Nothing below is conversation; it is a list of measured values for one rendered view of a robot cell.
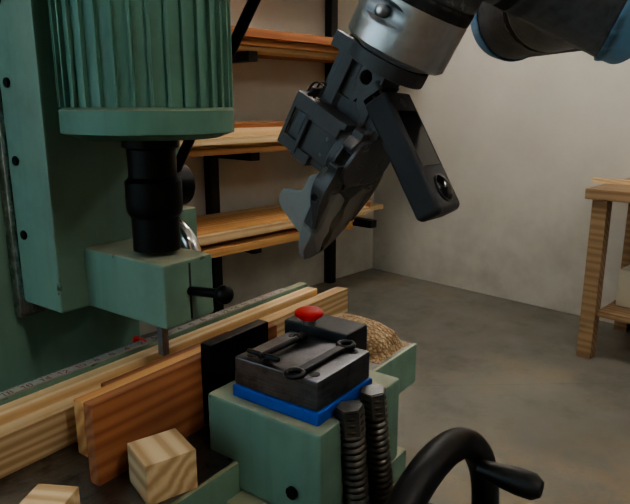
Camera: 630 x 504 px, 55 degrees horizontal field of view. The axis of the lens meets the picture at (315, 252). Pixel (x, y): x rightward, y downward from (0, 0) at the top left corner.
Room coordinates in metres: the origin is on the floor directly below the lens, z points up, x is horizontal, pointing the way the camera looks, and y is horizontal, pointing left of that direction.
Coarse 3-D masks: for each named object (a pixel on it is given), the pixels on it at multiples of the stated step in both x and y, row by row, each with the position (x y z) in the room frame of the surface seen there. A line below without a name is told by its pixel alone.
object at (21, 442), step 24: (336, 288) 0.95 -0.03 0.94; (288, 312) 0.83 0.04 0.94; (336, 312) 0.92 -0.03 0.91; (48, 408) 0.54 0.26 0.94; (72, 408) 0.55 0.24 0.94; (0, 432) 0.50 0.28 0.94; (24, 432) 0.51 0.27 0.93; (48, 432) 0.53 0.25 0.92; (72, 432) 0.55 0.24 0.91; (0, 456) 0.49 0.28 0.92; (24, 456) 0.51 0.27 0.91
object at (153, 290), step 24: (96, 264) 0.66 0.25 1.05; (120, 264) 0.64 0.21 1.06; (144, 264) 0.62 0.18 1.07; (168, 264) 0.61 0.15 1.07; (192, 264) 0.63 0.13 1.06; (96, 288) 0.67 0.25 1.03; (120, 288) 0.64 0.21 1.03; (144, 288) 0.62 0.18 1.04; (168, 288) 0.60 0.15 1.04; (120, 312) 0.64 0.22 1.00; (144, 312) 0.62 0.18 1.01; (168, 312) 0.60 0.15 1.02; (192, 312) 0.63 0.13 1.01
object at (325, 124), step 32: (352, 64) 0.55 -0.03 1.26; (384, 64) 0.51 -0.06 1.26; (320, 96) 0.58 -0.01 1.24; (352, 96) 0.55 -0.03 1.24; (288, 128) 0.58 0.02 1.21; (320, 128) 0.55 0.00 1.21; (352, 128) 0.54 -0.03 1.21; (320, 160) 0.55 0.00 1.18; (352, 160) 0.53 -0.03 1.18; (384, 160) 0.57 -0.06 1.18
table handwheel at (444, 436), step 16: (448, 432) 0.48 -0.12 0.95; (464, 432) 0.49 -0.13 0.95; (432, 448) 0.45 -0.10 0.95; (448, 448) 0.45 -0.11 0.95; (464, 448) 0.47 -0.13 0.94; (480, 448) 0.50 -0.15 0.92; (416, 464) 0.43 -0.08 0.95; (432, 464) 0.43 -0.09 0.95; (448, 464) 0.44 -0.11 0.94; (400, 480) 0.42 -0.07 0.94; (416, 480) 0.42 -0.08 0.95; (432, 480) 0.42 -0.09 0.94; (480, 480) 0.54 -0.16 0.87; (400, 496) 0.40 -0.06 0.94; (416, 496) 0.41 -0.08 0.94; (480, 496) 0.55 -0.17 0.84; (496, 496) 0.55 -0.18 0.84
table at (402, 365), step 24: (384, 360) 0.75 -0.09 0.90; (408, 360) 0.79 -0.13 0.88; (408, 384) 0.79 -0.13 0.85; (48, 456) 0.52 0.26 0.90; (72, 456) 0.52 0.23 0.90; (216, 456) 0.52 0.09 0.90; (0, 480) 0.49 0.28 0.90; (24, 480) 0.49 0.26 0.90; (48, 480) 0.49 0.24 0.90; (72, 480) 0.49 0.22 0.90; (120, 480) 0.49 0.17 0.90; (216, 480) 0.49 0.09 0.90
